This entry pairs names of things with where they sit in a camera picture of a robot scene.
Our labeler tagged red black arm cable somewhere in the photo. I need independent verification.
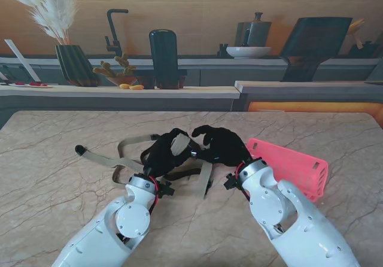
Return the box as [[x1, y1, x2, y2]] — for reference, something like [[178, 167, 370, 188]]
[[148, 175, 161, 217], [235, 163, 255, 202]]

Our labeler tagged dark ribbed vase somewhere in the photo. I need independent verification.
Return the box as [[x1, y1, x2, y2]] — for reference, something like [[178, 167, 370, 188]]
[[55, 44, 102, 87]]

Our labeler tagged grey lidded jar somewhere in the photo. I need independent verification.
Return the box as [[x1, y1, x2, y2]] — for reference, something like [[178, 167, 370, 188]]
[[234, 11, 273, 48]]

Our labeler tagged small black holder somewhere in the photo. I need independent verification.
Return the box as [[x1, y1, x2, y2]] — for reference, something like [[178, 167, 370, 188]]
[[217, 43, 233, 59]]

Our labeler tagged red black left arm cable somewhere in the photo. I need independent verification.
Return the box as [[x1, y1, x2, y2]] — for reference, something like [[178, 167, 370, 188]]
[[148, 175, 161, 217]]

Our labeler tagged plate with red slices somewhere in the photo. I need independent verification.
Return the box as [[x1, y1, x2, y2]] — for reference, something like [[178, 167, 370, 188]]
[[8, 81, 54, 89]]

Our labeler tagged grey kitchen counter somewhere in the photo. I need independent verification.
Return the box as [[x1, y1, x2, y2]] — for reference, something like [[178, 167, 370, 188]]
[[0, 53, 383, 121]]

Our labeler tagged yellow kitchen utensil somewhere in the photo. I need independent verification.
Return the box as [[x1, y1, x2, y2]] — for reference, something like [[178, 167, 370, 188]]
[[346, 17, 366, 48]]

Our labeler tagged white pampas grass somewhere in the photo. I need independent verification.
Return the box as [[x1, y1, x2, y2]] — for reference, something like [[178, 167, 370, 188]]
[[0, 0, 77, 45]]

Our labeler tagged dark brown woven belt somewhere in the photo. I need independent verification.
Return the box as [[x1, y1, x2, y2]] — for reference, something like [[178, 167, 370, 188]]
[[139, 147, 214, 189]]

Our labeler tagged red black right arm cable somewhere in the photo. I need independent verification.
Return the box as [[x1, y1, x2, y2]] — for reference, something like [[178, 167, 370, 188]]
[[235, 163, 255, 202]]

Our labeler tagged white leaning board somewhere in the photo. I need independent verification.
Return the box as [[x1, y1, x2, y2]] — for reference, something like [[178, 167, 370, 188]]
[[4, 39, 42, 83]]

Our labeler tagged dark utensil holder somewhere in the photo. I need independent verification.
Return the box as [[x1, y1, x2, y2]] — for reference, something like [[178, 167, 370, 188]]
[[348, 41, 381, 59]]

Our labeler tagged dark angled range hood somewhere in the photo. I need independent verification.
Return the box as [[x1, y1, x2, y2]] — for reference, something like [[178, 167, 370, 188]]
[[279, 17, 353, 83]]

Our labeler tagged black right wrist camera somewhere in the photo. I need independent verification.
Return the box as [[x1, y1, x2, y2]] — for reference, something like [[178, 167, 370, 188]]
[[223, 173, 242, 190]]

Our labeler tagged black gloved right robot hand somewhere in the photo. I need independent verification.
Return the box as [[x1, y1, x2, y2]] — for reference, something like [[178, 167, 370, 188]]
[[191, 125, 254, 168]]

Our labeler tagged dark blue rounded container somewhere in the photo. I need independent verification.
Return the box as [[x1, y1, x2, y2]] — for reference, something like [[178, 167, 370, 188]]
[[148, 29, 180, 85]]

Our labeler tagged pink plastic storage basket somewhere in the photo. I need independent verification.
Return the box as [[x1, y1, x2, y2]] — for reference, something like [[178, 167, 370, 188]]
[[245, 138, 329, 202]]

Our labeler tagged yellow brown cactus plant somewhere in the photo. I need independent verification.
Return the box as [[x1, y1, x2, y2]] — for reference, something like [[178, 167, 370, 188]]
[[92, 53, 138, 87]]

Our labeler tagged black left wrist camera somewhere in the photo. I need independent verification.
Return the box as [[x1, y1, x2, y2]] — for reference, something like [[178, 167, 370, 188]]
[[157, 180, 176, 198]]

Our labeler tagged black kitchen faucet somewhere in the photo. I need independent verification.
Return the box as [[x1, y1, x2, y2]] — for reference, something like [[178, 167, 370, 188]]
[[104, 8, 129, 57]]

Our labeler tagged beige woven belt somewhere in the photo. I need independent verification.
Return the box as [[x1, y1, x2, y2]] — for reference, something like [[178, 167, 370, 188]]
[[74, 133, 192, 174], [111, 134, 214, 201]]

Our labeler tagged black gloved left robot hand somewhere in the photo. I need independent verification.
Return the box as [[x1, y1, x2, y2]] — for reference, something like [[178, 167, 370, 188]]
[[139, 128, 199, 180]]

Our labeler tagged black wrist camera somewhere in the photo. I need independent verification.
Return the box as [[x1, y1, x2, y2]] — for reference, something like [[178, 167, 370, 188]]
[[223, 173, 242, 190], [157, 180, 176, 198]]

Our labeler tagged white ceramic bowl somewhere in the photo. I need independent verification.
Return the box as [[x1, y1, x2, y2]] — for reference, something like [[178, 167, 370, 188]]
[[226, 46, 272, 59]]

